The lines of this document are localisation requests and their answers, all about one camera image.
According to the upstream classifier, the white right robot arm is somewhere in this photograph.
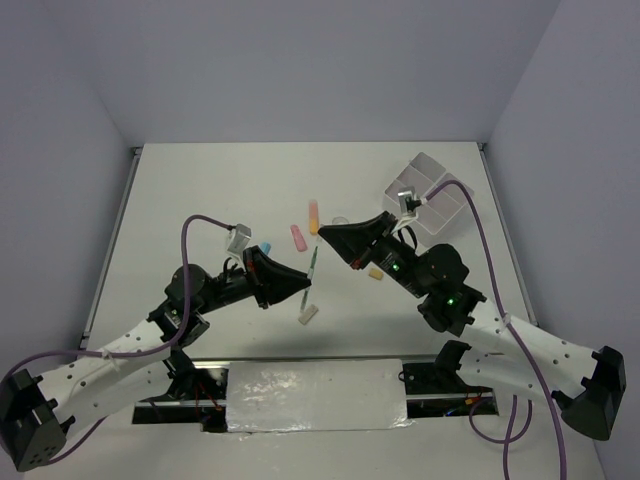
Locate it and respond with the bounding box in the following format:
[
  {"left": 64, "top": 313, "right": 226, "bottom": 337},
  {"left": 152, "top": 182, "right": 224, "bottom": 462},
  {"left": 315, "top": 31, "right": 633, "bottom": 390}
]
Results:
[{"left": 318, "top": 212, "right": 626, "bottom": 441}]

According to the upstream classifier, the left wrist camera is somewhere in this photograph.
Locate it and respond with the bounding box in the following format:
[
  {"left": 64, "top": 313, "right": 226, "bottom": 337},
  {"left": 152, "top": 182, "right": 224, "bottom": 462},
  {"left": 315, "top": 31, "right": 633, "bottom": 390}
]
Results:
[{"left": 226, "top": 224, "right": 252, "bottom": 258}]

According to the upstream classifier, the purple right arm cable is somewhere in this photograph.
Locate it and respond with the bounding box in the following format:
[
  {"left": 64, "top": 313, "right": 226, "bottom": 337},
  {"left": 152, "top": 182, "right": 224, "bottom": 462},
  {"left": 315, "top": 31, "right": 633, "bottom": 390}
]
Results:
[{"left": 422, "top": 180, "right": 571, "bottom": 480}]

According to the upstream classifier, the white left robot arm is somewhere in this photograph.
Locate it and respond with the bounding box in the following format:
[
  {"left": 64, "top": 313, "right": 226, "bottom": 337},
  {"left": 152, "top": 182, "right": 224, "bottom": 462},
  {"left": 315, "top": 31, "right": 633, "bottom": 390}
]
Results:
[{"left": 1, "top": 247, "right": 311, "bottom": 472}]

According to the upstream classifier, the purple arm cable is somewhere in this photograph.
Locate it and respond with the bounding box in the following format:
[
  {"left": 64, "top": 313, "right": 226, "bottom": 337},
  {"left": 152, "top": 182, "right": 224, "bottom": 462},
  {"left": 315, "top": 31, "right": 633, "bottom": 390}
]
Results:
[
  {"left": 0, "top": 214, "right": 236, "bottom": 464},
  {"left": 422, "top": 180, "right": 571, "bottom": 480}
]

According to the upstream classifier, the clear compartment organizer box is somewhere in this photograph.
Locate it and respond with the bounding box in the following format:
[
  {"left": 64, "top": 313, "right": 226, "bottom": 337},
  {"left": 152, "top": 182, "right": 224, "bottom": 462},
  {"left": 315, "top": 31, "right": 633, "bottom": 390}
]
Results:
[{"left": 382, "top": 152, "right": 469, "bottom": 245}]

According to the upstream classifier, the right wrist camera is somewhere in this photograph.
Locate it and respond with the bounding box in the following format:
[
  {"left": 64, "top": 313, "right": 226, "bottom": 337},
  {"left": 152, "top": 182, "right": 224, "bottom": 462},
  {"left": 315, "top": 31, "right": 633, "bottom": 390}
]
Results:
[{"left": 397, "top": 186, "right": 423, "bottom": 222}]

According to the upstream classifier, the beige eraser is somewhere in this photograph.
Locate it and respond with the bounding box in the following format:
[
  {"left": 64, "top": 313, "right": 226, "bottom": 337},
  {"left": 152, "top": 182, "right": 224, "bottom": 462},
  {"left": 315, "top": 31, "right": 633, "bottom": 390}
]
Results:
[{"left": 298, "top": 304, "right": 319, "bottom": 325}]

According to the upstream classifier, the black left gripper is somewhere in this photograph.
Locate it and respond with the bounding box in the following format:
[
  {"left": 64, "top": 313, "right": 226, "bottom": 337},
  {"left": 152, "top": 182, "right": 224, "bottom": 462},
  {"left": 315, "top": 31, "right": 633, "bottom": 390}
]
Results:
[{"left": 195, "top": 245, "right": 311, "bottom": 315}]

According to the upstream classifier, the orange pink highlighter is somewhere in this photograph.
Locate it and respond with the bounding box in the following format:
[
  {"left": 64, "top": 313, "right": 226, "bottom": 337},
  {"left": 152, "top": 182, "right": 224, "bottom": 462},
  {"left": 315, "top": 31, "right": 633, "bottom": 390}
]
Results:
[{"left": 308, "top": 200, "right": 320, "bottom": 235}]

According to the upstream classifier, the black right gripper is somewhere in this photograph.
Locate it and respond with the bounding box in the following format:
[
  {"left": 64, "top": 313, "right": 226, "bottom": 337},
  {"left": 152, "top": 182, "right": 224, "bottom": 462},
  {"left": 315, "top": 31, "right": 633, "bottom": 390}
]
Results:
[{"left": 318, "top": 210, "right": 428, "bottom": 298}]

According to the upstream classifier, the silver foil panel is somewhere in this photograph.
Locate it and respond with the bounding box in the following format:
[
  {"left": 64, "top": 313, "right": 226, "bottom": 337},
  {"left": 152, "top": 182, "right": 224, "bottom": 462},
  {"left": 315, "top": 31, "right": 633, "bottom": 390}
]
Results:
[{"left": 226, "top": 359, "right": 410, "bottom": 433}]

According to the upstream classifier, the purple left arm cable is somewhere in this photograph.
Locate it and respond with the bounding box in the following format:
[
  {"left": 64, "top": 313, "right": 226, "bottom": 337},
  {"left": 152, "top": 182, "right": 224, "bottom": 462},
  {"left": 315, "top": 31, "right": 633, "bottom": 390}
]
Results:
[{"left": 0, "top": 214, "right": 236, "bottom": 464}]

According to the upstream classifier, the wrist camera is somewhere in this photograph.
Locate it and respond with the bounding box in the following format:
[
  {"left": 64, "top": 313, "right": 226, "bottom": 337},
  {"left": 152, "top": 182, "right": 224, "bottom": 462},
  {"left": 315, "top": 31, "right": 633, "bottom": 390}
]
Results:
[
  {"left": 397, "top": 186, "right": 423, "bottom": 222},
  {"left": 226, "top": 224, "right": 252, "bottom": 258}
]

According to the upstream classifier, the light blue highlighter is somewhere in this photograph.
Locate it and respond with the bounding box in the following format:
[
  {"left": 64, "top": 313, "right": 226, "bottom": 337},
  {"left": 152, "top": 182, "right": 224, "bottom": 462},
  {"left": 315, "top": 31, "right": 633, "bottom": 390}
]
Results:
[{"left": 259, "top": 242, "right": 271, "bottom": 255}]

